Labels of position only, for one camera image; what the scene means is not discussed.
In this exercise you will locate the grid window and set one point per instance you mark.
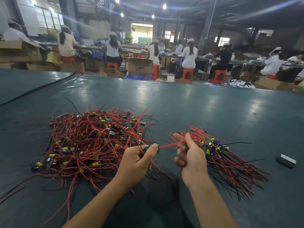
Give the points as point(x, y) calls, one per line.
point(49, 17)

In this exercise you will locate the blue plastic crate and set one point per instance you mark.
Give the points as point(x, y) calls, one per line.
point(138, 77)

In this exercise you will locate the heap of black white items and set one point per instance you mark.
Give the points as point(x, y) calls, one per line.
point(241, 83)

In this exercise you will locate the person's left forearm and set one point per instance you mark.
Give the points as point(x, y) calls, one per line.
point(95, 206)

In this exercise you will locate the dark green table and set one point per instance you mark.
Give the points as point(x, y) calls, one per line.
point(247, 111)

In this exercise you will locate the person's right forearm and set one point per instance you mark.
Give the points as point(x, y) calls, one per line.
point(209, 206)

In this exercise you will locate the yellow sack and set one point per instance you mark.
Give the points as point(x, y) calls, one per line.
point(53, 58)

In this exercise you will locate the small black grey block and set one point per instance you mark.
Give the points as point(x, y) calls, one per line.
point(286, 161)

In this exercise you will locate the red plastic stool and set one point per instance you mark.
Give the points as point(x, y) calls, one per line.
point(187, 75)
point(112, 66)
point(218, 77)
point(270, 77)
point(69, 59)
point(156, 72)

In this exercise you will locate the person's right hand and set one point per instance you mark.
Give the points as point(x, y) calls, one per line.
point(192, 161)

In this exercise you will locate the person's left hand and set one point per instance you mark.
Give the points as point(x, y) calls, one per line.
point(134, 166)

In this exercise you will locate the large open cardboard box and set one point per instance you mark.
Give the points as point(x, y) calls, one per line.
point(20, 51)

